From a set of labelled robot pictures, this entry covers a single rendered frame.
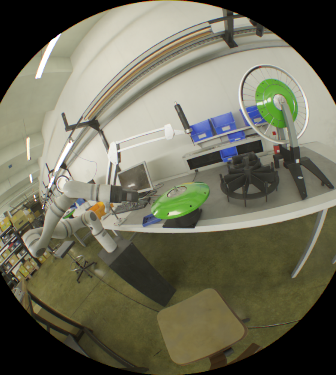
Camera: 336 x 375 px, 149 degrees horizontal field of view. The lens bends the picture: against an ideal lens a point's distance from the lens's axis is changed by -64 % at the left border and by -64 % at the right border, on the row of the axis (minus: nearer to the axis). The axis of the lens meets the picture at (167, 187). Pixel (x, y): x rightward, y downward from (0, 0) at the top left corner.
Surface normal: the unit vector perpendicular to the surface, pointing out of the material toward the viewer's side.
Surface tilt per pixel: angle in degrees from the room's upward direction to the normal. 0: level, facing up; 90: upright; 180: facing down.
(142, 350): 0
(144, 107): 90
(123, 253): 90
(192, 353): 0
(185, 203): 23
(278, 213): 0
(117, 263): 90
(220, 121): 90
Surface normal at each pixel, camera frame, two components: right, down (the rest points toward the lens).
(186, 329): -0.40, -0.86
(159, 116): -0.40, 0.47
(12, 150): 0.83, -0.18
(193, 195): -0.18, -0.78
